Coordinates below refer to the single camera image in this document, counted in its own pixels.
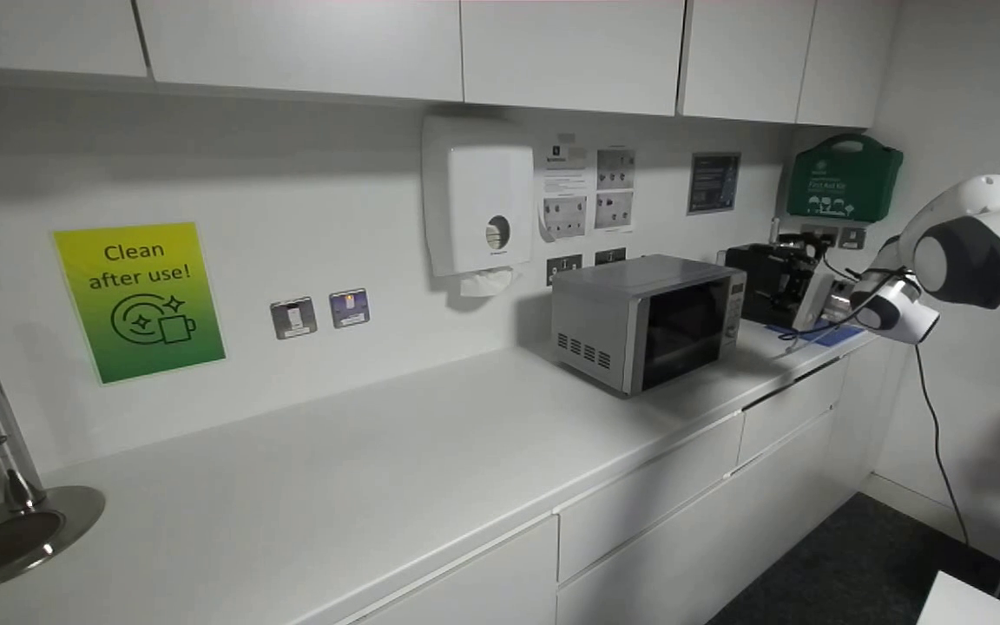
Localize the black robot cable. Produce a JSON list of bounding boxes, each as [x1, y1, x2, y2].
[[844, 128, 1000, 547]]

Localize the white upper cabinets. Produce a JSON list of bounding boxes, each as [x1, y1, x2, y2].
[[0, 0, 904, 128]]

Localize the steel wall switch plate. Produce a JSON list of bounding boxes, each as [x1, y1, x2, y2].
[[271, 298, 318, 339]]

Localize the black double socket left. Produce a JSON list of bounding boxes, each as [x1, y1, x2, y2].
[[544, 253, 584, 283]]

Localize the black coffee machine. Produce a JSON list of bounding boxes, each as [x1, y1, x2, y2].
[[726, 231, 826, 327]]

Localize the black double socket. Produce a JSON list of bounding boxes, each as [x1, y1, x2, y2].
[[544, 253, 584, 283], [595, 245, 629, 266]]

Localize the white cabinets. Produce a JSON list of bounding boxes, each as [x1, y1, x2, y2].
[[334, 332, 880, 625], [0, 0, 904, 128]]

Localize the white lower cabinets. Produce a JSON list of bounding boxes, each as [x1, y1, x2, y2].
[[334, 332, 880, 625]]

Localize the black double socket right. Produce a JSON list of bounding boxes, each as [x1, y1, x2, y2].
[[595, 245, 629, 266]]

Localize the silver microwave oven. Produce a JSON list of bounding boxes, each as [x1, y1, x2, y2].
[[553, 253, 748, 397]]

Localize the green first aid box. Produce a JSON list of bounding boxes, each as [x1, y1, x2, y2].
[[786, 136, 904, 223]]

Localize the white instruction poster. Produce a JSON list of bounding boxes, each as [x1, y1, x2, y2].
[[538, 136, 636, 244]]

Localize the green clean after use sign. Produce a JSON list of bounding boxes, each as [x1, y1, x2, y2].
[[56, 223, 226, 383]]

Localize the white paper towel dispenser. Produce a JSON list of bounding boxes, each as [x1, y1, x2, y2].
[[422, 117, 534, 298]]

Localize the dark framed wall notice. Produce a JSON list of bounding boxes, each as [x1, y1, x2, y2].
[[687, 154, 741, 213]]

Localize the blue mat under coffee machine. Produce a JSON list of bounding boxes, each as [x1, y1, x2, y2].
[[768, 321, 864, 346]]

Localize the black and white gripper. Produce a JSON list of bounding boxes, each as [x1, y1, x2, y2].
[[791, 237, 940, 343]]

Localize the steel wall socket plate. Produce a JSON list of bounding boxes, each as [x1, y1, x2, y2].
[[330, 288, 373, 331]]

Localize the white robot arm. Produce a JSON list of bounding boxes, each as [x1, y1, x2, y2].
[[791, 170, 1000, 343]]

